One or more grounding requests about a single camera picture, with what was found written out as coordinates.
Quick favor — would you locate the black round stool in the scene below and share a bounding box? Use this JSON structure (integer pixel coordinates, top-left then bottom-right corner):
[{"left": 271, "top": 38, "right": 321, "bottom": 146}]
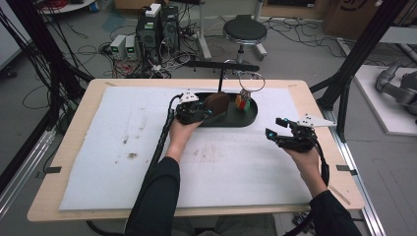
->
[{"left": 222, "top": 14, "right": 268, "bottom": 63}]

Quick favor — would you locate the white platform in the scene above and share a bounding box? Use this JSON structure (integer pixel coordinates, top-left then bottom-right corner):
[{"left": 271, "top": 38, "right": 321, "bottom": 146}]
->
[{"left": 353, "top": 64, "right": 417, "bottom": 137}]

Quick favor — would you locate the black frame post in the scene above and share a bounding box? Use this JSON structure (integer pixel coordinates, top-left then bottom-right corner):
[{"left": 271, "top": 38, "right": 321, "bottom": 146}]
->
[
  {"left": 309, "top": 0, "right": 412, "bottom": 143},
  {"left": 4, "top": 0, "right": 94, "bottom": 109}
]

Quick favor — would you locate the white table leg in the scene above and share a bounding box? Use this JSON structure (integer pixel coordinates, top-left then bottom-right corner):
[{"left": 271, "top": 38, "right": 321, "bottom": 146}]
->
[{"left": 196, "top": 0, "right": 213, "bottom": 61}]

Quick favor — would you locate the tangle of floor cables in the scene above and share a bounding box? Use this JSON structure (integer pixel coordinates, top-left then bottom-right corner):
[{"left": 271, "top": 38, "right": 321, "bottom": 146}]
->
[{"left": 75, "top": 40, "right": 201, "bottom": 80}]

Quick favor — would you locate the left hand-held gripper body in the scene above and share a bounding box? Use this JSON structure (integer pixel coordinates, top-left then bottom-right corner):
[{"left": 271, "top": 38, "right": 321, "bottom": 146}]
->
[{"left": 175, "top": 89, "right": 214, "bottom": 126}]

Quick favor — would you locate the grey power supply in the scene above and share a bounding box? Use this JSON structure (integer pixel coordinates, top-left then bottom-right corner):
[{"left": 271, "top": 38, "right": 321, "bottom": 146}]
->
[
  {"left": 125, "top": 34, "right": 139, "bottom": 61},
  {"left": 109, "top": 33, "right": 128, "bottom": 61}
]

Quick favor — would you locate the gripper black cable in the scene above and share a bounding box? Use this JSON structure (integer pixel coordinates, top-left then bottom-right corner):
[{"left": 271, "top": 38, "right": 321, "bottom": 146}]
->
[
  {"left": 141, "top": 93, "right": 184, "bottom": 189},
  {"left": 284, "top": 137, "right": 330, "bottom": 236}
]

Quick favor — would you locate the black computer tower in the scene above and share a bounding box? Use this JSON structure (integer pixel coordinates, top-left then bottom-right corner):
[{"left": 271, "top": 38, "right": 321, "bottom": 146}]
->
[
  {"left": 136, "top": 13, "right": 162, "bottom": 64},
  {"left": 160, "top": 4, "right": 181, "bottom": 51}
]

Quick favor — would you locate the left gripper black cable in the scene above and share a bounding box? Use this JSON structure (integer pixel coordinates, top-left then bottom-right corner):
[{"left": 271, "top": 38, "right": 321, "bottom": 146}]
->
[{"left": 141, "top": 93, "right": 184, "bottom": 189}]

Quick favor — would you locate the person's left hand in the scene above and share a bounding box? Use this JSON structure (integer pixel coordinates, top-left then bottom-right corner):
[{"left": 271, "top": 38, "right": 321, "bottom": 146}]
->
[{"left": 167, "top": 117, "right": 203, "bottom": 159}]

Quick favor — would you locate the black metal stand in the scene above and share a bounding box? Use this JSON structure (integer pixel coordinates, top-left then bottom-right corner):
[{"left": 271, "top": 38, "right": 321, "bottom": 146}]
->
[{"left": 185, "top": 60, "right": 261, "bottom": 94}]

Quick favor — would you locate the black oval tray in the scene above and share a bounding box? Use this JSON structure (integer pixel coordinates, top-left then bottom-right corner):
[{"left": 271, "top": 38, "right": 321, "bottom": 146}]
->
[{"left": 193, "top": 91, "right": 259, "bottom": 128}]

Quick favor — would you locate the person's right hand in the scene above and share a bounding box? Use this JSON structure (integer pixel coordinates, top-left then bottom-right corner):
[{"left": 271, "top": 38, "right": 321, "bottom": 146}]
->
[{"left": 282, "top": 146, "right": 322, "bottom": 175}]

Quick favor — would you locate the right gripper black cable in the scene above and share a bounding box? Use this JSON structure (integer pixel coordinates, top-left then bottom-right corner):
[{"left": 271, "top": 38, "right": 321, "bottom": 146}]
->
[{"left": 284, "top": 137, "right": 330, "bottom": 236}]

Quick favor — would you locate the small white box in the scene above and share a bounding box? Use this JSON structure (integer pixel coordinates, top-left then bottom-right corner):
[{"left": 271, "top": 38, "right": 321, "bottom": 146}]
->
[{"left": 145, "top": 3, "right": 162, "bottom": 19}]

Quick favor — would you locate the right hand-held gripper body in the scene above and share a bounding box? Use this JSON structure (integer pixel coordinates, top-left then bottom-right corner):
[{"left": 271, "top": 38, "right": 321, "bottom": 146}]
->
[{"left": 277, "top": 113, "right": 338, "bottom": 153}]

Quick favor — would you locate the white foam mat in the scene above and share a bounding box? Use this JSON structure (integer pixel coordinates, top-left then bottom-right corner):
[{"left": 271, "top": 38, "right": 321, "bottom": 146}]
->
[{"left": 58, "top": 86, "right": 313, "bottom": 211}]

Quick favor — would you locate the large printed cardboard box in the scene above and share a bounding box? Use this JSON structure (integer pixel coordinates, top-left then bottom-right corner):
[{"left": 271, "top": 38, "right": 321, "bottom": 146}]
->
[{"left": 323, "top": 0, "right": 411, "bottom": 41}]

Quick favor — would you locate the brown leather key case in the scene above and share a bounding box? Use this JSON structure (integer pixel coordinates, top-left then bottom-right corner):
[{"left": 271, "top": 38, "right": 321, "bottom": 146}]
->
[{"left": 205, "top": 91, "right": 231, "bottom": 116}]

